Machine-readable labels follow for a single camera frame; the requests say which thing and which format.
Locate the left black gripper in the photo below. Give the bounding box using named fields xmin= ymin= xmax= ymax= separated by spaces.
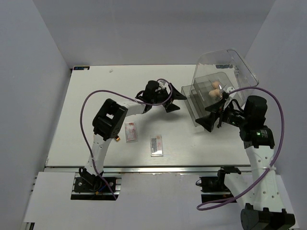
xmin=151 ymin=83 xmax=186 ymax=113

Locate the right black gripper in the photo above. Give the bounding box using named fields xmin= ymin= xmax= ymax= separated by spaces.
xmin=195 ymin=98 xmax=248 ymax=132

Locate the clear acrylic organizer with lid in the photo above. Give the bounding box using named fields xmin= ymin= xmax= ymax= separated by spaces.
xmin=181 ymin=48 xmax=259 ymax=127

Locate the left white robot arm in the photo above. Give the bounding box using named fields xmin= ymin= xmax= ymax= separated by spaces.
xmin=79 ymin=79 xmax=187 ymax=191

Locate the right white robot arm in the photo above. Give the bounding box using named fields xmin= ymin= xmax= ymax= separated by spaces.
xmin=196 ymin=95 xmax=295 ymax=230

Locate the clear false eyelash case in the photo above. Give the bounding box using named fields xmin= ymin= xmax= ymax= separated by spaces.
xmin=150 ymin=135 xmax=163 ymax=157

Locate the blue label sticker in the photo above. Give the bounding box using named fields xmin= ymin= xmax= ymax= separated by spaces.
xmin=73 ymin=66 xmax=90 ymax=70

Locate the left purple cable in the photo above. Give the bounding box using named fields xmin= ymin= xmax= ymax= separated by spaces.
xmin=79 ymin=78 xmax=174 ymax=201

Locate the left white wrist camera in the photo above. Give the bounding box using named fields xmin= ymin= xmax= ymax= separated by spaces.
xmin=158 ymin=80 xmax=167 ymax=89

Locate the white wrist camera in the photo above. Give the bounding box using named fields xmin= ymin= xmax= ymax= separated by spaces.
xmin=158 ymin=80 xmax=167 ymax=89
xmin=222 ymin=85 xmax=236 ymax=99

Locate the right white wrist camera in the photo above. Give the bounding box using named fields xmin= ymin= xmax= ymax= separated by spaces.
xmin=222 ymin=85 xmax=236 ymax=99

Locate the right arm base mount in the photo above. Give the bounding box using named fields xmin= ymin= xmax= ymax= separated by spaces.
xmin=195 ymin=166 xmax=241 ymax=203

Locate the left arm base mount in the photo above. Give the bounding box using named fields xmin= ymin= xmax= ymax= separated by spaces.
xmin=71 ymin=167 xmax=120 ymax=201

